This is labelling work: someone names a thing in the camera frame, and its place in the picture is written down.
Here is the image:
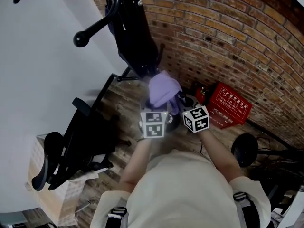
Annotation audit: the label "person's right forearm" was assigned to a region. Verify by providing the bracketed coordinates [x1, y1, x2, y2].
[200, 129, 244, 183]

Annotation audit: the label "red fire extinguisher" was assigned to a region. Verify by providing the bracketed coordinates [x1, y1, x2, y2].
[194, 86, 211, 105]

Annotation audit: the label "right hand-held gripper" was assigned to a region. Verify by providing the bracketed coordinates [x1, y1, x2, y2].
[181, 95, 211, 134]

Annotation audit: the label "black standing fan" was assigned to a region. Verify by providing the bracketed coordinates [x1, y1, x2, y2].
[231, 132, 304, 190]

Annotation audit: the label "person's beige shirt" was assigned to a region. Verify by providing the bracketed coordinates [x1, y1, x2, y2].
[90, 148, 272, 228]

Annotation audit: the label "black backpack strap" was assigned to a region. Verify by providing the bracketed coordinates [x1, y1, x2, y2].
[107, 206, 129, 228]
[232, 191, 260, 228]

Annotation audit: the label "black coat rack stand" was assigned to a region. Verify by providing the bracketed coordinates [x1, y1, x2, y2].
[13, 0, 181, 133]

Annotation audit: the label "red fire extinguisher box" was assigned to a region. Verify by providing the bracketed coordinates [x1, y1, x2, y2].
[206, 81, 253, 130]

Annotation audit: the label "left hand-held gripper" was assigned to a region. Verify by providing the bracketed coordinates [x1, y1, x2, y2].
[139, 99, 171, 139]

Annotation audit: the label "person's left forearm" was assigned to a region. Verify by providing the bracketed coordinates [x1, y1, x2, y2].
[121, 138, 153, 192]

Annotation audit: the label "purple clothes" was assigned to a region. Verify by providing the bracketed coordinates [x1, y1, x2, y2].
[148, 70, 183, 115]

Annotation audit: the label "black mesh office chair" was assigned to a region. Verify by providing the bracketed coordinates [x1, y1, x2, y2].
[31, 72, 120, 192]

